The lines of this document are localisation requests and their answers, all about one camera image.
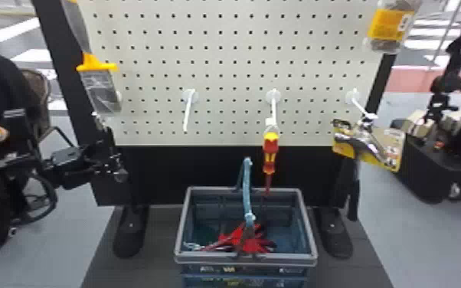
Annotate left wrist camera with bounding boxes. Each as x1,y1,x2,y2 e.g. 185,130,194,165
2,107,35,142

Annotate grey gloves with yellow card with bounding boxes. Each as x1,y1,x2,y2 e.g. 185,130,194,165
364,0,423,56

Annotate silver wrench on yellow card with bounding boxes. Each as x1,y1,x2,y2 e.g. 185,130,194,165
330,113,407,174

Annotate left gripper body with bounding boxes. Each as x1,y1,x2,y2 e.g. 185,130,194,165
48,144,96,191

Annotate white pegboard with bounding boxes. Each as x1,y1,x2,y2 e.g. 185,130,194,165
31,0,399,260

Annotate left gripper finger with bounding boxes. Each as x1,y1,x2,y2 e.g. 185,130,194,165
90,151,119,168
93,165,130,185

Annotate red yellow screwdriver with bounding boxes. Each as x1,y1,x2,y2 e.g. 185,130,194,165
261,117,281,199

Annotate blue basket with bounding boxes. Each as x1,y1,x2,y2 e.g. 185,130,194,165
172,156,319,288

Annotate yellow scraper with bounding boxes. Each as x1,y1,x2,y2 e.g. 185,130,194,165
60,0,124,117

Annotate red pliers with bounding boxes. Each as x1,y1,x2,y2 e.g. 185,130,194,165
201,222,279,259

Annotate black cable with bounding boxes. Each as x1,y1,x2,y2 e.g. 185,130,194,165
11,170,60,226

